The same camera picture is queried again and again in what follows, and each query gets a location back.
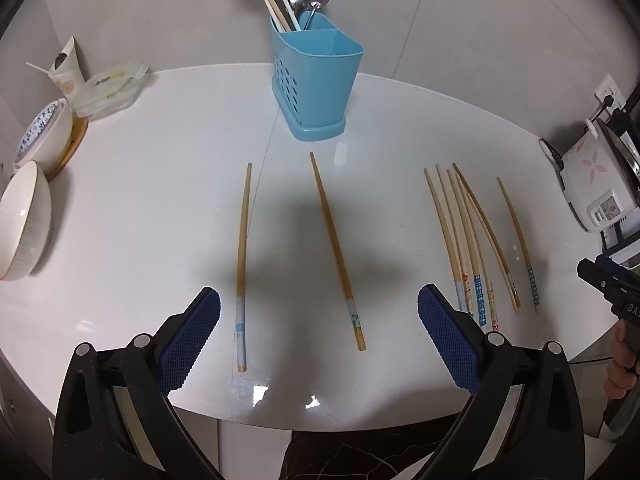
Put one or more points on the white straw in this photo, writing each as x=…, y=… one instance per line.
x=39, y=67

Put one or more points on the white wall socket with plug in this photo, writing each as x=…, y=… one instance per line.
x=607, y=87

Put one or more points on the white bowl gold rim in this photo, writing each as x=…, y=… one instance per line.
x=25, y=220

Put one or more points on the wooden chopstick pale blue print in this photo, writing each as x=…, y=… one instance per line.
x=240, y=285

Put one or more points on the blue plastic utensil holder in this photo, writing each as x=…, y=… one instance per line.
x=315, y=80

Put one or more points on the person's right hand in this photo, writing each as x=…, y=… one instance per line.
x=619, y=370

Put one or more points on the round wooden coaster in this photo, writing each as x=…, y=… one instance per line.
x=75, y=145

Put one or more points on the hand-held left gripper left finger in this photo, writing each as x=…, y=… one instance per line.
x=192, y=340

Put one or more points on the white paper cup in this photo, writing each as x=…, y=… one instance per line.
x=67, y=75

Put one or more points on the wooden chopstick green print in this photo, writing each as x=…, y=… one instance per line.
x=336, y=250

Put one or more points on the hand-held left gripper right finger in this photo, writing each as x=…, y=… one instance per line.
x=447, y=340

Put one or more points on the white floral rice cooker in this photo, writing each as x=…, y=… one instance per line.
x=592, y=170

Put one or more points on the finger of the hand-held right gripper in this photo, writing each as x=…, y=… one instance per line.
x=602, y=282
x=617, y=270

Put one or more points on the clear plastic food container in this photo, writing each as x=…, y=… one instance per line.
x=107, y=92

